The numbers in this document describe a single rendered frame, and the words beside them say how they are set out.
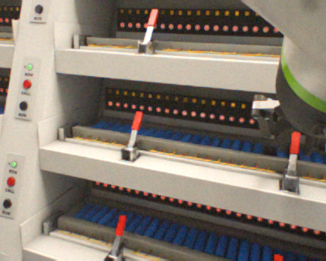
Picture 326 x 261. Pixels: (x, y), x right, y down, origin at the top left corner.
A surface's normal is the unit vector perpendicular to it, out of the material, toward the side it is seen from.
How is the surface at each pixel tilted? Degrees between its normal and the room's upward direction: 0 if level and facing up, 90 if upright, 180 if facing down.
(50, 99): 90
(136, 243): 109
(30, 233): 90
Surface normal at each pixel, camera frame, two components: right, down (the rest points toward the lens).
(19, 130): -0.31, -0.07
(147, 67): -0.34, 0.25
